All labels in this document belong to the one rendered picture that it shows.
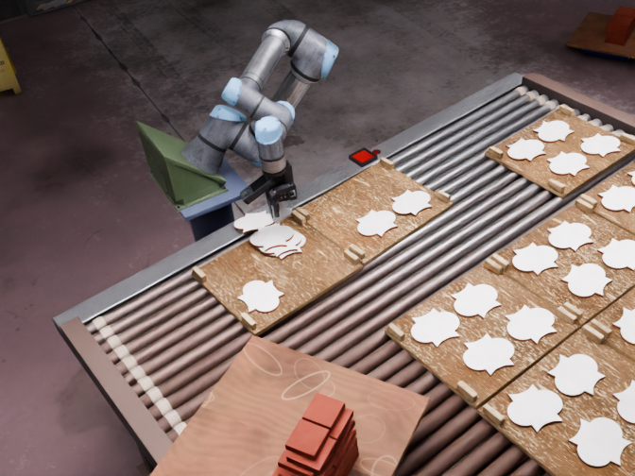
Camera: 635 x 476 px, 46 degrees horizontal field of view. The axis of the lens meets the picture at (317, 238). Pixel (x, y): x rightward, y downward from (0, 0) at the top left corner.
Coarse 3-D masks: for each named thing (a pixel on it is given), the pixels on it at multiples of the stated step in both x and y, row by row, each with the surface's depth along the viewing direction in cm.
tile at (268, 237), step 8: (256, 232) 244; (264, 232) 243; (272, 232) 243; (280, 232) 243; (288, 232) 242; (256, 240) 241; (264, 240) 241; (272, 240) 240; (280, 240) 240; (288, 240) 241; (264, 248) 239
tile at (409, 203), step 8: (408, 192) 256; (416, 192) 256; (424, 192) 255; (392, 200) 255; (400, 200) 253; (408, 200) 253; (416, 200) 252; (424, 200) 252; (392, 208) 251; (400, 208) 250; (408, 208) 250; (416, 208) 250; (424, 208) 250
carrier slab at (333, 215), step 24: (384, 168) 269; (336, 192) 261; (360, 192) 260; (384, 192) 259; (432, 192) 257; (312, 216) 252; (336, 216) 251; (360, 216) 250; (408, 216) 248; (432, 216) 247; (336, 240) 242; (360, 240) 241; (384, 240) 240
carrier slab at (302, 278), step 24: (312, 240) 243; (216, 264) 238; (240, 264) 237; (264, 264) 236; (288, 264) 235; (312, 264) 235; (336, 264) 234; (360, 264) 233; (216, 288) 230; (240, 288) 229; (288, 288) 228; (312, 288) 227; (240, 312) 222; (288, 312) 220
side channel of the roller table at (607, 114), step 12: (528, 84) 305; (540, 84) 300; (552, 84) 299; (552, 96) 298; (564, 96) 293; (576, 96) 291; (588, 96) 291; (576, 108) 291; (588, 108) 286; (600, 108) 284; (612, 108) 283; (600, 120) 284; (612, 120) 280; (624, 120) 277
